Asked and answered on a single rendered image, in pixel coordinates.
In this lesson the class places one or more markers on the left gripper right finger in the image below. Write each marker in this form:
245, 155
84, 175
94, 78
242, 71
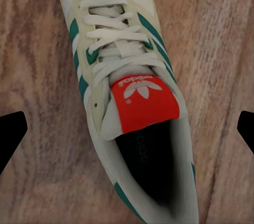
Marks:
246, 128

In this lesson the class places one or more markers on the gym shoe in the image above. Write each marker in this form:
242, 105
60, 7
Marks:
136, 114

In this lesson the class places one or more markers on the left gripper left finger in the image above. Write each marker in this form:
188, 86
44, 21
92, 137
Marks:
12, 129

